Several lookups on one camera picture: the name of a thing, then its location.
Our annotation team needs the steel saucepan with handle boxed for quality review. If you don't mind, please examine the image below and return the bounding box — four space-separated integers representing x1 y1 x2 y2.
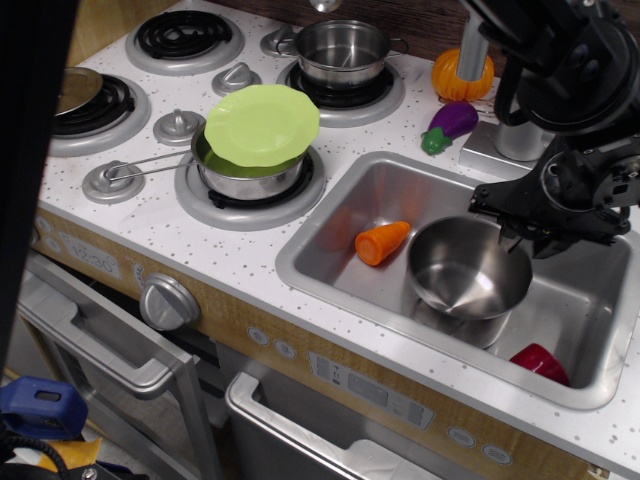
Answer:
128 127 308 201

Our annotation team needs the front right burner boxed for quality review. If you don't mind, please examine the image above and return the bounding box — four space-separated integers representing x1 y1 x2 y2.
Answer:
174 148 326 232

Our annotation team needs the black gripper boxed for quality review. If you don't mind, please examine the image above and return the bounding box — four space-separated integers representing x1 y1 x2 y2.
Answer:
469 137 639 259

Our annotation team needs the blue clamp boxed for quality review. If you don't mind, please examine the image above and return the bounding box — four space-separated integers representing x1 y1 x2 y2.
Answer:
1 376 88 440

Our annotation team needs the dark foreground post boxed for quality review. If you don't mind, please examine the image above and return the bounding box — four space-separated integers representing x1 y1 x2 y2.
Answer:
1 1 79 359

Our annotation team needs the silver toy faucet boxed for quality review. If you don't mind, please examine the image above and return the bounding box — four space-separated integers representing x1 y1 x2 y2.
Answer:
456 11 554 180

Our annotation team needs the orange toy pumpkin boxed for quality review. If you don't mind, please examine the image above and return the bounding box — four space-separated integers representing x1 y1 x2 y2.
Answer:
431 48 495 102

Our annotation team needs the green plastic plate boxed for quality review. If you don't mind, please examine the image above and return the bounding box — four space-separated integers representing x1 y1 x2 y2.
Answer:
204 84 320 168

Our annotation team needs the front left coil burner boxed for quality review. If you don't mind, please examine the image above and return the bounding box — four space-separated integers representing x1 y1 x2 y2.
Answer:
48 74 151 157

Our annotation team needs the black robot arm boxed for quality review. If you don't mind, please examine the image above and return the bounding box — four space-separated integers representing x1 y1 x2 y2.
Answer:
464 1 639 258

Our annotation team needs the coil burner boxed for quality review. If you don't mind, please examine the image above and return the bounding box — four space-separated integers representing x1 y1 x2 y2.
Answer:
125 10 244 77
48 74 151 157

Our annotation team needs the silver stove knob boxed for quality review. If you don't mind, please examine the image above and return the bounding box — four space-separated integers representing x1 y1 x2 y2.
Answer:
211 62 262 97
82 161 145 204
153 109 205 146
260 24 297 58

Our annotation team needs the small steel pot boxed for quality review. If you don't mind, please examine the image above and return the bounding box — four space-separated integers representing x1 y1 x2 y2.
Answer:
294 20 409 89

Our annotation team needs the silver dishwasher door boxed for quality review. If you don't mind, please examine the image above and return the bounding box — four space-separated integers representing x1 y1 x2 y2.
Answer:
224 372 481 480

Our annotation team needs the orange toy carrot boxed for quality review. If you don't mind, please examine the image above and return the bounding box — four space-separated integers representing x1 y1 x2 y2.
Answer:
354 221 411 266

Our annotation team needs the yellow cloth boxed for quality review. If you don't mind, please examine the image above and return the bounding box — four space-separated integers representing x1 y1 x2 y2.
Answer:
48 437 103 470

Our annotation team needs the steel pot lid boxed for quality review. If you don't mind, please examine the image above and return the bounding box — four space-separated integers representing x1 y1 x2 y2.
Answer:
55 67 104 116

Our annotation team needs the purple toy eggplant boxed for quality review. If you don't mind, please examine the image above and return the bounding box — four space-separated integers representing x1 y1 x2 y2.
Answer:
420 101 479 156

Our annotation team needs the silver oven dial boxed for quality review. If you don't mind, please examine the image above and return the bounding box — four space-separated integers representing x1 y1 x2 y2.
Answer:
139 272 201 331

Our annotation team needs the back right burner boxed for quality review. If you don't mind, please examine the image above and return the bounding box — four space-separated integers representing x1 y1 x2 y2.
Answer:
277 63 405 128

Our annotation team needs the silver oven door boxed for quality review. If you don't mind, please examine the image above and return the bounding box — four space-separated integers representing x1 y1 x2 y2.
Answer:
17 253 223 479

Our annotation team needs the silver sink basin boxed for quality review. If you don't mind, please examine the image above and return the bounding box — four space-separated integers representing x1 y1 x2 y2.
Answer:
276 152 639 410

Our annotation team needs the red toy cup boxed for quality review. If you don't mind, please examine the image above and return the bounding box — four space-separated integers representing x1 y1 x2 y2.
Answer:
510 343 570 386

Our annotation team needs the back left coil burner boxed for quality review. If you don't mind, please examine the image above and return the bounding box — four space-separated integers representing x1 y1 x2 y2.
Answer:
125 10 244 77

